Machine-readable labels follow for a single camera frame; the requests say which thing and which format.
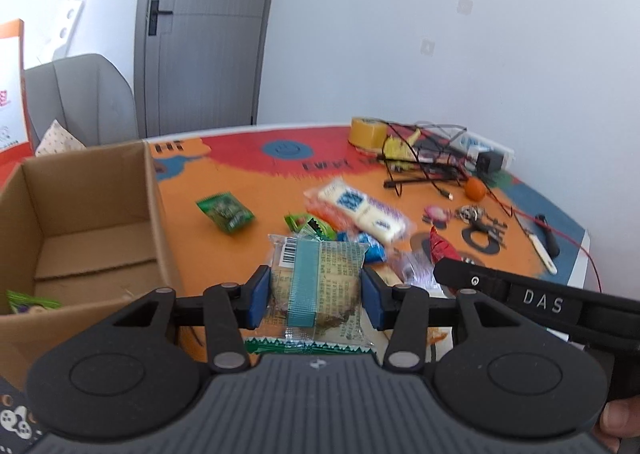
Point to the white perforated panel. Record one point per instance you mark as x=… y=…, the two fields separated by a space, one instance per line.
x=67 y=29

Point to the red snack packet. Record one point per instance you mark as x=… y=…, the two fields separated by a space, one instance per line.
x=442 y=246

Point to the lime green candy packet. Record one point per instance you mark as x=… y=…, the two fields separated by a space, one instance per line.
x=296 y=221

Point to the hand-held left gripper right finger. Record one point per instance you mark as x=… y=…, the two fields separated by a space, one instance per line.
x=372 y=299

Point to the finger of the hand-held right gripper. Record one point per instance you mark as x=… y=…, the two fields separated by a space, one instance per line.
x=480 y=281

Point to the dark green snack packet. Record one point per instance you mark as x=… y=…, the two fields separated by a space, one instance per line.
x=225 y=211

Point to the white power strip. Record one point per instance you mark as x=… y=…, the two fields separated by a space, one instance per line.
x=500 y=146

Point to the small orange ball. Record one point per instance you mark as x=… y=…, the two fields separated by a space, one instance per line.
x=475 y=188

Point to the black patterned item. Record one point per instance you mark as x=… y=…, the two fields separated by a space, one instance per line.
x=12 y=421

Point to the yellow tape roll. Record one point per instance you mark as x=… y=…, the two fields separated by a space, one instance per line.
x=365 y=134

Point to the white blue biscuit packet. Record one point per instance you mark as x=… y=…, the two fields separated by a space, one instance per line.
x=342 y=196
x=382 y=221

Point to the person's right hand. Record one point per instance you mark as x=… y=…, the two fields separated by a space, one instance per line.
x=622 y=421

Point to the pink round trinket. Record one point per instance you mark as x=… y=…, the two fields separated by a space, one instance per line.
x=436 y=215

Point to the orange snack packet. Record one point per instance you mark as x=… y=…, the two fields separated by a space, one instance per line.
x=325 y=213

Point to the brown cardboard box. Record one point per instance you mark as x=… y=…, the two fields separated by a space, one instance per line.
x=100 y=184

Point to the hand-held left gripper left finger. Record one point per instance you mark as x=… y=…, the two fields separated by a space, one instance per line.
x=259 y=296

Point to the orange white paper bag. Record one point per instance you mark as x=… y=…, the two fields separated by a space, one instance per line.
x=10 y=99

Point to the colourful printed tablecloth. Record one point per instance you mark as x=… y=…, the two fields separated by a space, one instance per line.
x=240 y=169

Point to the blue candy packet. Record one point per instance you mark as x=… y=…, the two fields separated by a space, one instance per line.
x=367 y=246

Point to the black power adapter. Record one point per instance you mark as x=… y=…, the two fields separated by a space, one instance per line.
x=489 y=163

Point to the beige dotted pillow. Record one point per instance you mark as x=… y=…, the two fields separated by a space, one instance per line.
x=60 y=141

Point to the green purple snack packet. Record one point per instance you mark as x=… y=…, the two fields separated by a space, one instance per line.
x=30 y=303

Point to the black marker pen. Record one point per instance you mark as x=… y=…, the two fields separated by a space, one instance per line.
x=549 y=236

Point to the bunch of keys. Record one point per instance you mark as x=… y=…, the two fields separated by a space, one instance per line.
x=480 y=224

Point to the clear purple snack packet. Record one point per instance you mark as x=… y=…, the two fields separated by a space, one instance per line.
x=415 y=271

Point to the yellow plastic toy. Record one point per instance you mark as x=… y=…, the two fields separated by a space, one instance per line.
x=397 y=146

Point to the white wall socket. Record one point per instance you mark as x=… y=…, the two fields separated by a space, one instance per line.
x=465 y=6
x=428 y=46

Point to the grey sofa chair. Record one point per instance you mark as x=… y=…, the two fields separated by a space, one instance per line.
x=85 y=94

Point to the teal striped cake packet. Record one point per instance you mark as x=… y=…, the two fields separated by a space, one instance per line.
x=320 y=284

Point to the lime green plum packet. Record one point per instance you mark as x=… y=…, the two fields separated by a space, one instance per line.
x=320 y=229

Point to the grey door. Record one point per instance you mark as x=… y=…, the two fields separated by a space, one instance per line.
x=210 y=34

